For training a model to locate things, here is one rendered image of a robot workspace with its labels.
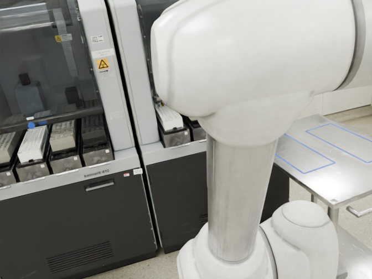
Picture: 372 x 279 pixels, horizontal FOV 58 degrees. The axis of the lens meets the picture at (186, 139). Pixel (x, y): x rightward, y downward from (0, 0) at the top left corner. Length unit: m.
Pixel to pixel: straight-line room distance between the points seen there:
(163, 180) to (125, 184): 0.20
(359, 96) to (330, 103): 0.33
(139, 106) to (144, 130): 0.14
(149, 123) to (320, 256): 1.16
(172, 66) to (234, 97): 0.07
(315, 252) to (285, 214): 0.10
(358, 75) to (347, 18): 0.06
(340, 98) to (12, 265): 3.12
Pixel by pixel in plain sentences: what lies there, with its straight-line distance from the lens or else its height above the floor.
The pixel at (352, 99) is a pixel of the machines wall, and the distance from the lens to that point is 3.84.
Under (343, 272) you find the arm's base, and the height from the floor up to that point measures 0.73.
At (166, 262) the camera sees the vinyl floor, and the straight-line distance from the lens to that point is 2.15.
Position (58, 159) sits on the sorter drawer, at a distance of 1.72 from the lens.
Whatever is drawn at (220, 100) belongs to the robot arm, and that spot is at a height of 1.39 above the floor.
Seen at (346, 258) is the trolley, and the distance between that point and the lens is 1.77.
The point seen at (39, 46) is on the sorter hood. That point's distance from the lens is 1.65.
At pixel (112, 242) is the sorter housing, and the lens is 1.99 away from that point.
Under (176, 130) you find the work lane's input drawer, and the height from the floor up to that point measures 0.82.
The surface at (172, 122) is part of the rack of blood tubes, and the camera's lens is 1.73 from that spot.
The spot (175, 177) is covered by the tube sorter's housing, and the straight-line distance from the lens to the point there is 1.83.
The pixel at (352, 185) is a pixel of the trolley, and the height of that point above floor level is 0.82.
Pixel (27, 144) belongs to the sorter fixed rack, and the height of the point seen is 0.86.
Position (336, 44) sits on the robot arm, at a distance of 0.36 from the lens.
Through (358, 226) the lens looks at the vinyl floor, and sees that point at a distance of 2.40.
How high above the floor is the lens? 1.50
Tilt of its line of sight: 25 degrees down
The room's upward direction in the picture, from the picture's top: 8 degrees counter-clockwise
